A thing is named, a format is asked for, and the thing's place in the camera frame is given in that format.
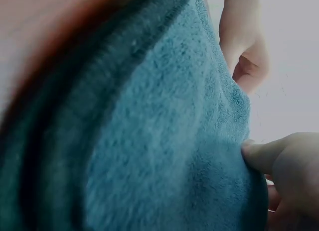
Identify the person's right hand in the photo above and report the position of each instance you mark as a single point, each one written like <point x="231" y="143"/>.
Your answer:
<point x="296" y="171"/>

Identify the person's left hand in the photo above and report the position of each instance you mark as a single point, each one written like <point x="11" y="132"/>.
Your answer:
<point x="243" y="41"/>

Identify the person's right fingers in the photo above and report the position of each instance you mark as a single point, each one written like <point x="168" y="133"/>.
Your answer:
<point x="272" y="198"/>

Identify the person's right thumb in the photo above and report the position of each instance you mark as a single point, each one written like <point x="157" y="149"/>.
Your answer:
<point x="261" y="155"/>

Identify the blue terry towel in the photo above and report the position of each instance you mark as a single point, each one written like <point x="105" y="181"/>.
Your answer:
<point x="149" y="129"/>

